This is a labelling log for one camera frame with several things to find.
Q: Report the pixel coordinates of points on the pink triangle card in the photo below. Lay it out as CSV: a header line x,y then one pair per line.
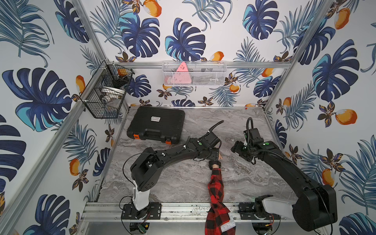
x,y
182,75

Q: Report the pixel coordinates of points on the black plastic tool case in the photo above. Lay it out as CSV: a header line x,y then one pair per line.
x,y
158,124

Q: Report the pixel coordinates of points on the clear mesh wall tray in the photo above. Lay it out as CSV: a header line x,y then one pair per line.
x,y
203,73

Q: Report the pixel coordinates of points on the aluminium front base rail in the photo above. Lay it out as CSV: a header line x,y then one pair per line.
x,y
166,212

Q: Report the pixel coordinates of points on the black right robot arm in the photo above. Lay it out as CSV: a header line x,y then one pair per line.
x,y
316,204

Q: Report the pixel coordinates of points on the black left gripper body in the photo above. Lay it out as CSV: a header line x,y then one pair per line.
x,y
219,152

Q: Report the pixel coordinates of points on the black wire basket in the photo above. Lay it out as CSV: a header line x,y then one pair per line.
x,y
107,90

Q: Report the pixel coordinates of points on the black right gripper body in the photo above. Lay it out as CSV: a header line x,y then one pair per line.
x,y
243,150

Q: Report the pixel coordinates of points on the red plaid sleeved forearm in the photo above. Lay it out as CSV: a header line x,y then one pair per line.
x,y
219,220

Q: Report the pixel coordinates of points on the black wrist watch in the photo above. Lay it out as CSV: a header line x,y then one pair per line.
x,y
214,164

